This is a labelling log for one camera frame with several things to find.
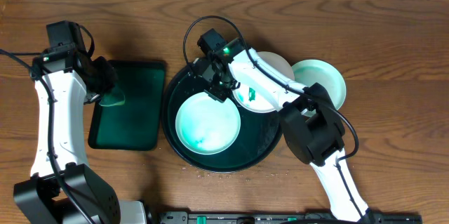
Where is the black rectangular water tray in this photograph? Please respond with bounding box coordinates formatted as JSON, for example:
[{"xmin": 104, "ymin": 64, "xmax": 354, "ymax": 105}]
[{"xmin": 88, "ymin": 60, "xmax": 166, "ymax": 151}]

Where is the white plate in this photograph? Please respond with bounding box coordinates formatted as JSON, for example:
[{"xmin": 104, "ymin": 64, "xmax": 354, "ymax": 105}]
[{"xmin": 232, "ymin": 51, "xmax": 295, "ymax": 113}]

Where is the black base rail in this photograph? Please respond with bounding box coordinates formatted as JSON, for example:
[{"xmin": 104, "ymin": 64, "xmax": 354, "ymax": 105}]
[{"xmin": 159, "ymin": 211, "xmax": 423, "ymax": 224}]

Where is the mint plate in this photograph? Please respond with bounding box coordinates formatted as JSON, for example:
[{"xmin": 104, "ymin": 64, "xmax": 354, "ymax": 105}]
[
  {"xmin": 175, "ymin": 92, "xmax": 241, "ymax": 155},
  {"xmin": 292, "ymin": 59, "xmax": 347, "ymax": 110}
]

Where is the mint plate front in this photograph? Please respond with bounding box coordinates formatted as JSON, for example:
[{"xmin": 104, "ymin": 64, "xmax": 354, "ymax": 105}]
[{"xmin": 175, "ymin": 92, "xmax": 241, "ymax": 155}]

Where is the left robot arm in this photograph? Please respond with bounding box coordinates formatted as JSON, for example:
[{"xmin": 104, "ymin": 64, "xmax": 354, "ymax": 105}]
[{"xmin": 13, "ymin": 46, "xmax": 147, "ymax": 223}]

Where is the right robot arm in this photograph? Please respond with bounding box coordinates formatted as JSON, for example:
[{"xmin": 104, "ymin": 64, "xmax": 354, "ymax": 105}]
[{"xmin": 193, "ymin": 35, "xmax": 370, "ymax": 223}]

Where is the round black serving tray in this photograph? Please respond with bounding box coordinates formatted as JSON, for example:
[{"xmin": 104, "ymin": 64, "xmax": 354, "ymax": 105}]
[{"xmin": 161, "ymin": 66, "xmax": 282, "ymax": 173}]

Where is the green scrubbing sponge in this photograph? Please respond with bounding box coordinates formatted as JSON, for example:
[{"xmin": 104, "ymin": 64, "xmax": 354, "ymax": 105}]
[{"xmin": 99, "ymin": 86, "xmax": 126, "ymax": 107}]

